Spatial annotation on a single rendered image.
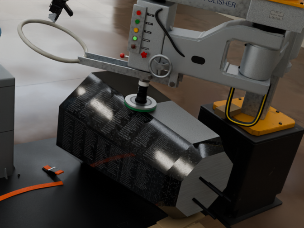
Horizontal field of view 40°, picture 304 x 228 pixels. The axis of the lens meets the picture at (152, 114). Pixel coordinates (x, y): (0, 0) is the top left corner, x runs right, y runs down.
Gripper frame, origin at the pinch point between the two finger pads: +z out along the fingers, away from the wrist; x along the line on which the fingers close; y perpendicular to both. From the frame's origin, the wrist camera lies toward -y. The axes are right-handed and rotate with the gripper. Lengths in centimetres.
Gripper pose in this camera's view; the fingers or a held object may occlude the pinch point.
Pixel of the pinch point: (53, 22)
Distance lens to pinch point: 312.2
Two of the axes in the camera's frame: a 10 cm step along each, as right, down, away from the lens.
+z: -5.1, 7.1, 4.9
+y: -8.5, -3.2, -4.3
